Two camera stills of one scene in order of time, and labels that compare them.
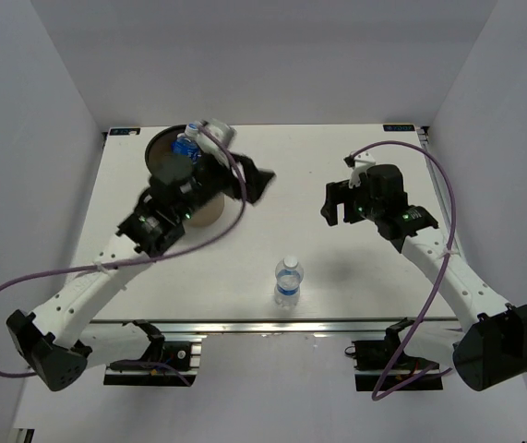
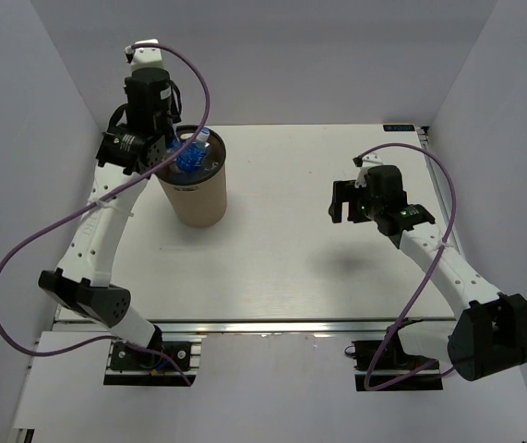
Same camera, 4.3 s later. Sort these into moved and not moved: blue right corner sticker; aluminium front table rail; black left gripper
Moved: black left gripper
Not moved: blue right corner sticker; aluminium front table rail
